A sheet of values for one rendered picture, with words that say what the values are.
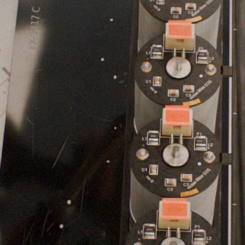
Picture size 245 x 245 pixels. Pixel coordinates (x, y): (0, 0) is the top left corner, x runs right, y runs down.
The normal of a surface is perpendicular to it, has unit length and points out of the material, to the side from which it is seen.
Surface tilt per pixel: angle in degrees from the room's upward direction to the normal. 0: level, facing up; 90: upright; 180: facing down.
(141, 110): 90
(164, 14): 0
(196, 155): 0
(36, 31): 0
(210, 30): 90
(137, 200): 90
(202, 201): 90
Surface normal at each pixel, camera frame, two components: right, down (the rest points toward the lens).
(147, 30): -0.77, 0.55
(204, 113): 0.64, 0.66
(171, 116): 0.00, -0.50
